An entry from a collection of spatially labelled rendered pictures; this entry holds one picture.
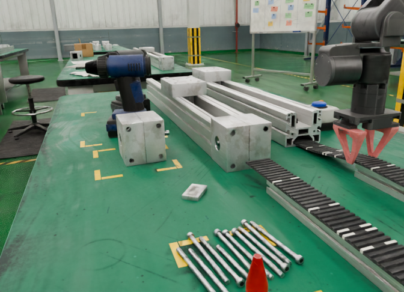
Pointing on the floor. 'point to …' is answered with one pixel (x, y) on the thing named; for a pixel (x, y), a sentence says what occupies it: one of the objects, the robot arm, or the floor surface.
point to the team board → (284, 20)
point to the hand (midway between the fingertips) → (361, 157)
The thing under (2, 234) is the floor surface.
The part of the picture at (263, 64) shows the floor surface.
